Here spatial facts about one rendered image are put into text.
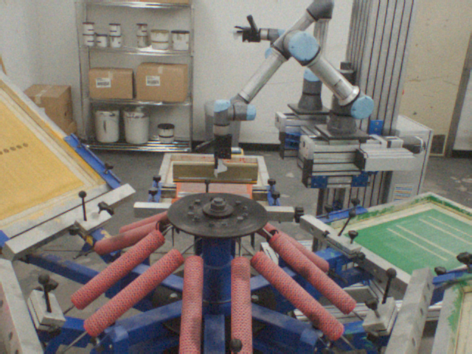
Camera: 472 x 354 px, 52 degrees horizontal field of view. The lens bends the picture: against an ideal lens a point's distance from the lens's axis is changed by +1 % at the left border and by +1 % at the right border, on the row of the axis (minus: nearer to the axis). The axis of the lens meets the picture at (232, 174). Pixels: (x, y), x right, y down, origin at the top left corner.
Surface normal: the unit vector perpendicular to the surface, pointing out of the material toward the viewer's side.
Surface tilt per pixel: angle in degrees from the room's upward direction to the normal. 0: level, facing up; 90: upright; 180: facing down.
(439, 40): 90
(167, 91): 90
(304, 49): 85
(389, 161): 90
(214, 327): 0
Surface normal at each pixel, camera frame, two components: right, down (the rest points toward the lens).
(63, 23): 0.04, 0.37
